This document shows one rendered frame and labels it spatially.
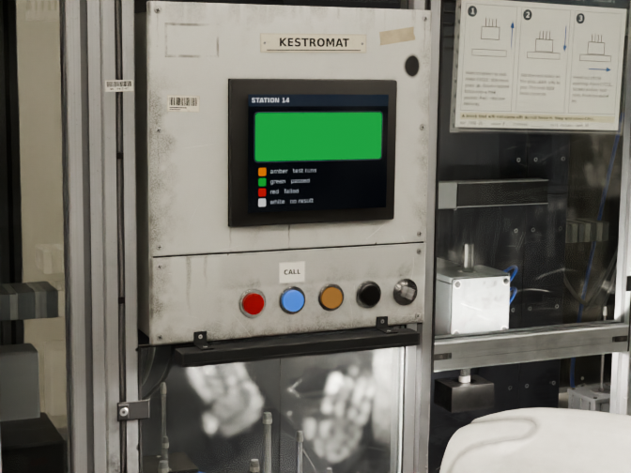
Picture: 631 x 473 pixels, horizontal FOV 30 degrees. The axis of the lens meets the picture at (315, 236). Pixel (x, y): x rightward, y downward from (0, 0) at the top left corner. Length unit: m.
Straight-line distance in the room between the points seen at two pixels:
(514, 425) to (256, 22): 0.80
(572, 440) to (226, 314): 0.77
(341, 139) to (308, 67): 0.11
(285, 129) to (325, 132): 0.06
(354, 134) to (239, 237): 0.22
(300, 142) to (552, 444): 0.76
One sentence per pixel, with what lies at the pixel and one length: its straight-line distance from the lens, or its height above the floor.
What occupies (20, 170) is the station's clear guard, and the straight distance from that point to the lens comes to 1.57.
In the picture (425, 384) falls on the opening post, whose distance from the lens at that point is 1.81.
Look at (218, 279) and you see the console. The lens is 1.63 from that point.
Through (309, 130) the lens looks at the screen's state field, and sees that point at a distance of 1.62.
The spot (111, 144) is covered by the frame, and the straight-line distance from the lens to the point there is 1.57.
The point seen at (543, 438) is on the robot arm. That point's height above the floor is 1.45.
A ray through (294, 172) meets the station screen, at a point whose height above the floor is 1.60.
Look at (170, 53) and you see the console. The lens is 1.58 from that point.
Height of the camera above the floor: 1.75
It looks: 8 degrees down
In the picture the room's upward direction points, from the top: 1 degrees clockwise
